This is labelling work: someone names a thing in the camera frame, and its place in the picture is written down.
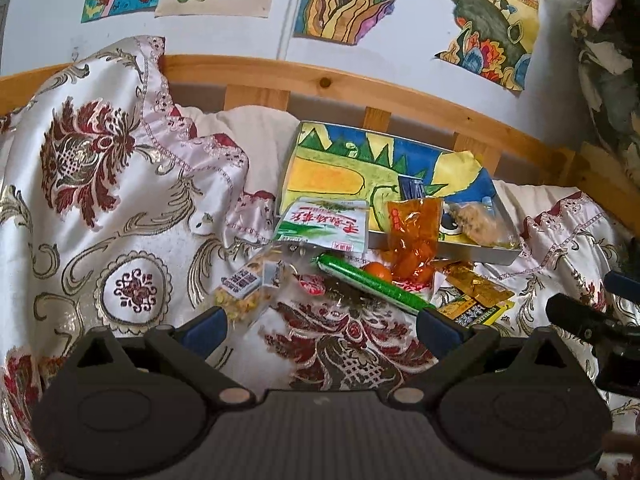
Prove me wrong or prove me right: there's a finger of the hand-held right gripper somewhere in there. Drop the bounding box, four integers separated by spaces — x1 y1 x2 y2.
545 293 615 342
603 270 640 304

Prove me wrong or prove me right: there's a gold foil snack packet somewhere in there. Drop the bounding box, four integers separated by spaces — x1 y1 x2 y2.
440 260 516 306

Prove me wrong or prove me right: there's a floral curtain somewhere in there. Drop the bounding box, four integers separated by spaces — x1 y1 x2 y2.
570 0 640 186

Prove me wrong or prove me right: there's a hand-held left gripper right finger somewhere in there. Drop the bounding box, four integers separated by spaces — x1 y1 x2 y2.
387 305 581 406

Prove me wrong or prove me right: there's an orange jelly packet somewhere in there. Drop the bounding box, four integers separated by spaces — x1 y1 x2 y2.
386 196 446 296

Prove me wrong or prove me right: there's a white wall pipe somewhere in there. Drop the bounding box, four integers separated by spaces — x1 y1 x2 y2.
276 0 311 61

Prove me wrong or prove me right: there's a wavy striped wall poster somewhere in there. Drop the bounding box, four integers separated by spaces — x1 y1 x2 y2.
294 0 446 46

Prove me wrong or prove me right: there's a blue snack packet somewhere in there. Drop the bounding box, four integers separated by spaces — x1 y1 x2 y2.
399 175 426 201

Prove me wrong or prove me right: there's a tangerine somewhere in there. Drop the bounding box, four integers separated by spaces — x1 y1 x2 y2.
362 261 395 283

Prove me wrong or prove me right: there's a colourful drawing tray liner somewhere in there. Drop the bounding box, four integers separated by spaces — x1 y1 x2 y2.
280 122 498 235

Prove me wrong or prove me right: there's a green white snack packet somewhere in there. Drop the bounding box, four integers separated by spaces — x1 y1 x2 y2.
272 197 371 253

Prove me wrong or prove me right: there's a clear mixed nut packet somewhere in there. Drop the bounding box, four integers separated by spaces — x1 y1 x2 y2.
214 255 286 321

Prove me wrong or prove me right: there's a cream pillow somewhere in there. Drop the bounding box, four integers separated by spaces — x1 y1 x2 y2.
175 105 301 196

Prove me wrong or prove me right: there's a green sausage stick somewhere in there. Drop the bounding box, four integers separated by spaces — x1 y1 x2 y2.
311 252 437 313

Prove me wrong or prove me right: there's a clear beige snack packet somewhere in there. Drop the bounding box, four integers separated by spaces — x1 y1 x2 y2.
442 200 521 248

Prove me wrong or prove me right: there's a yellow black snack packet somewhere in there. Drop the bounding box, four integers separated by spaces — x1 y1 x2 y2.
435 292 516 328

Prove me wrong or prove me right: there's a dark green flower wall poster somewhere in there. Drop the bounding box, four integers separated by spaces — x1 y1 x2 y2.
434 0 546 92

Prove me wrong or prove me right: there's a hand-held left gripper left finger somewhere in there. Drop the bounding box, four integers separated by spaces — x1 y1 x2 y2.
70 305 258 406

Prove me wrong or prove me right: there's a metal tray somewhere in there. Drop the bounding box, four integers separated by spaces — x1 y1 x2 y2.
274 120 523 266

